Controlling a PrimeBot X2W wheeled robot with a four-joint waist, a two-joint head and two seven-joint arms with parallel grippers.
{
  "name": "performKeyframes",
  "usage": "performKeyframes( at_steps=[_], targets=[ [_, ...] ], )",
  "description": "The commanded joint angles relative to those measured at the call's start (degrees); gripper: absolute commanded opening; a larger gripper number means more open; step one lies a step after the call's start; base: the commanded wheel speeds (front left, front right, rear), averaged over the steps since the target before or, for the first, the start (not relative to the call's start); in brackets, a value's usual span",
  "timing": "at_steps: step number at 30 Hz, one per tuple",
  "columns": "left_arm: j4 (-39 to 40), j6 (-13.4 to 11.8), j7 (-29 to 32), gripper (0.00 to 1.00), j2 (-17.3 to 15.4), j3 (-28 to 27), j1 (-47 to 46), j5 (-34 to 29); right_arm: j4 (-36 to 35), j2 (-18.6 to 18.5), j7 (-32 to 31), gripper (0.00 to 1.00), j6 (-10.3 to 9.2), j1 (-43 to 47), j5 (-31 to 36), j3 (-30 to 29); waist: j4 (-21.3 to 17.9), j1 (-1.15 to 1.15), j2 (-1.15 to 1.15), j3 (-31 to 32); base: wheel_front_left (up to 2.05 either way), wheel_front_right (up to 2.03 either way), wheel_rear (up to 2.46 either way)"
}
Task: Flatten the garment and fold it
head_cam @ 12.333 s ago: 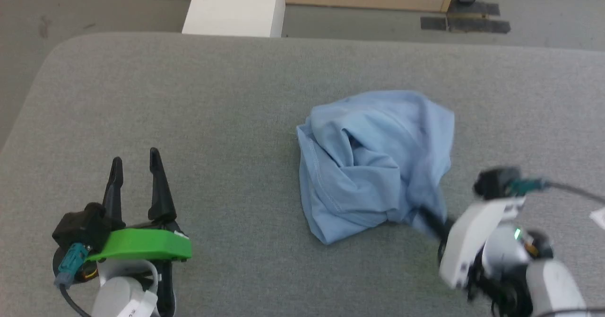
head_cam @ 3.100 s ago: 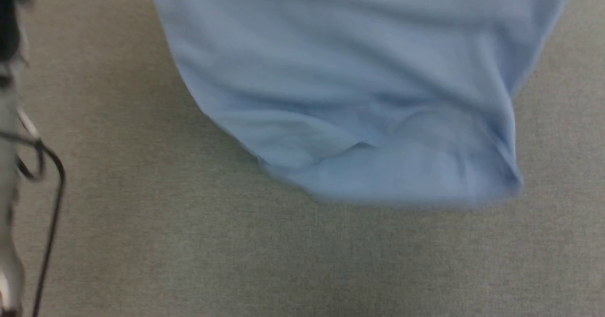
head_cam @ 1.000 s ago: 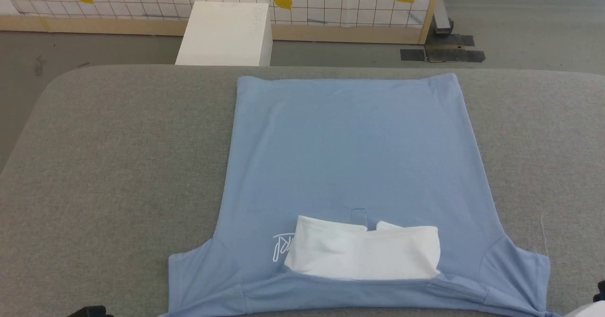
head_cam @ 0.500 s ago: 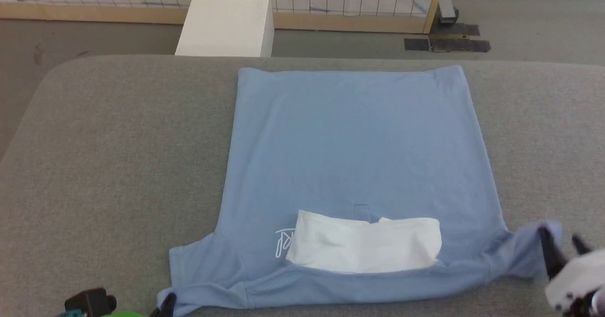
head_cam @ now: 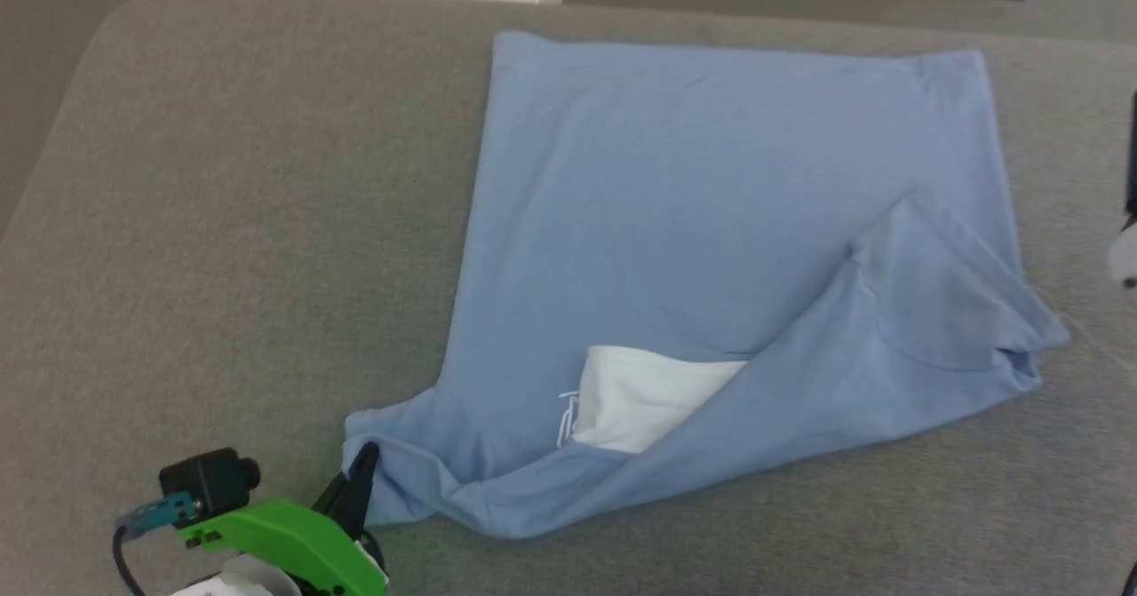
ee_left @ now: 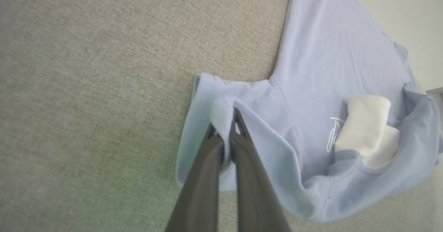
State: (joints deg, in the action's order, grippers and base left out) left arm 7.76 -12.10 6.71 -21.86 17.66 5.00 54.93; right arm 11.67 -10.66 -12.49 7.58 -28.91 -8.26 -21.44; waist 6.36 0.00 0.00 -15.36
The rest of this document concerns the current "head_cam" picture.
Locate left cable with teal plug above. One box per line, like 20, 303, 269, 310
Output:
112, 491, 203, 596

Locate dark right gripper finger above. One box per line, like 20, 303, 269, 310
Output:
1125, 90, 1137, 216

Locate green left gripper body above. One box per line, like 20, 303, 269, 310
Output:
177, 497, 390, 596

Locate light blue shirt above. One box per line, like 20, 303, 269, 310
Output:
341, 30, 1072, 542

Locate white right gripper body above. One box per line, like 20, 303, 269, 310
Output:
1109, 219, 1137, 290

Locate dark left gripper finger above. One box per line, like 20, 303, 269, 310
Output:
312, 441, 382, 540

